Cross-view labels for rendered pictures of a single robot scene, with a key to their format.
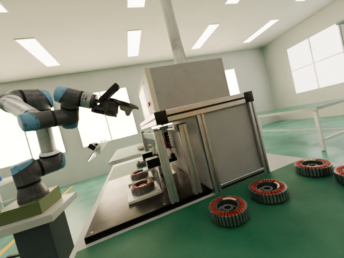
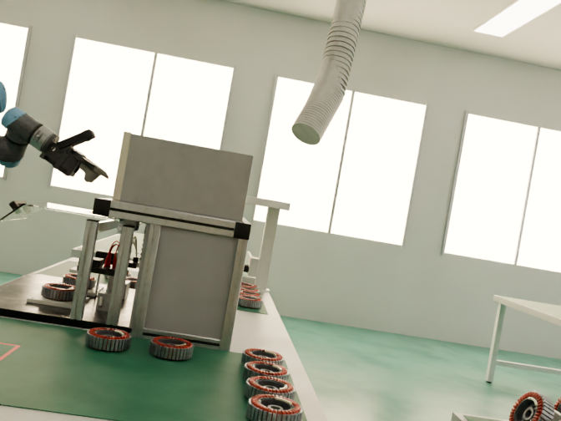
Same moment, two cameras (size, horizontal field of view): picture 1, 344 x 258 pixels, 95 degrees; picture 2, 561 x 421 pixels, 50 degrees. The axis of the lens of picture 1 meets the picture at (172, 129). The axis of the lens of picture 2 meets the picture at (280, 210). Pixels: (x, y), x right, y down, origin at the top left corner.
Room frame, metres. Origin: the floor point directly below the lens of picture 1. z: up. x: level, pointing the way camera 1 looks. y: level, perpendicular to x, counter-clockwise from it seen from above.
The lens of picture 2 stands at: (-0.98, -0.75, 1.17)
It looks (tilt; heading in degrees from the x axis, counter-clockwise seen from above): 0 degrees down; 10
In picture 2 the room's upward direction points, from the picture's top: 10 degrees clockwise
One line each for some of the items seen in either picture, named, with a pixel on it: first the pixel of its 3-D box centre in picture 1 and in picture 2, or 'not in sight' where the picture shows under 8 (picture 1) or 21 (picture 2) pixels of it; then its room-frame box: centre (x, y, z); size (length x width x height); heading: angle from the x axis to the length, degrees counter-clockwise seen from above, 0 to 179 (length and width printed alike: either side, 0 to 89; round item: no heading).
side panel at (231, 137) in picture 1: (233, 145); (190, 287); (0.66, -0.24, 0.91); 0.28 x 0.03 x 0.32; 105
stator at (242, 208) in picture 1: (228, 209); (108, 339); (0.47, -0.11, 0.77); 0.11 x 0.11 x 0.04
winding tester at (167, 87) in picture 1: (176, 94); (188, 179); (0.94, -0.08, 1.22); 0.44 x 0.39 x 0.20; 15
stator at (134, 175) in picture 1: (139, 174); (78, 281); (0.98, 0.27, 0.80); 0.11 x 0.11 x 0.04
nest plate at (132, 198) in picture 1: (144, 191); (58, 299); (0.75, 0.20, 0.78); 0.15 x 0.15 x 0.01; 15
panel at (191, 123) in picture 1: (177, 146); (153, 263); (0.93, -0.01, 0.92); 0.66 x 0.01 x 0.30; 15
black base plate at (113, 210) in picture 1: (145, 185); (73, 299); (0.87, 0.22, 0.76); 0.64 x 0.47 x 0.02; 15
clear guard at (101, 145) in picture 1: (132, 139); (70, 218); (0.70, 0.18, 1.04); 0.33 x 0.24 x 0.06; 105
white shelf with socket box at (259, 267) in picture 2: not in sight; (243, 242); (1.89, -0.08, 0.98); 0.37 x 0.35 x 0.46; 15
